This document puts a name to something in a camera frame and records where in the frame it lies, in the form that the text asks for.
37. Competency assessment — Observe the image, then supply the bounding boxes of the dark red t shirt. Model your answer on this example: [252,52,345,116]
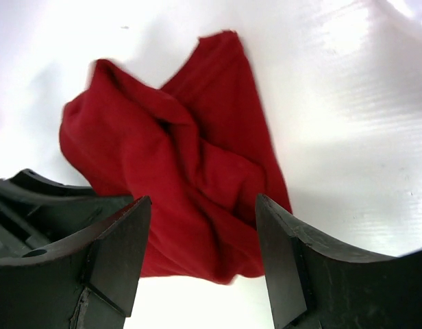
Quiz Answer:
[59,30,290,284]

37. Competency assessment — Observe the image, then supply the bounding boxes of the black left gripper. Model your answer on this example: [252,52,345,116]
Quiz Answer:
[0,169,132,258]

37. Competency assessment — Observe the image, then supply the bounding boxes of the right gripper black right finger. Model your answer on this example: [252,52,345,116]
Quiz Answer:
[256,195,422,328]

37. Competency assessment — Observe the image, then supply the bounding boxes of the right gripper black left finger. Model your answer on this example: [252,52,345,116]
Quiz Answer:
[0,196,151,328]

